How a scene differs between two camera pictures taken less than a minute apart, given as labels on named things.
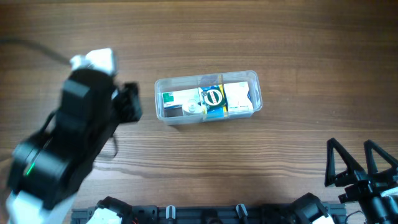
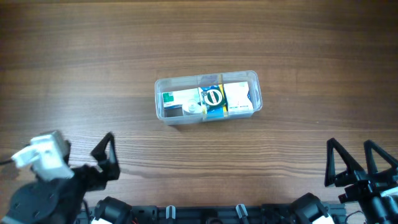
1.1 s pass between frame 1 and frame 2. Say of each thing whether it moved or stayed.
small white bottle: stayed
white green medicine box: stayed
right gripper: stayed
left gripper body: moved
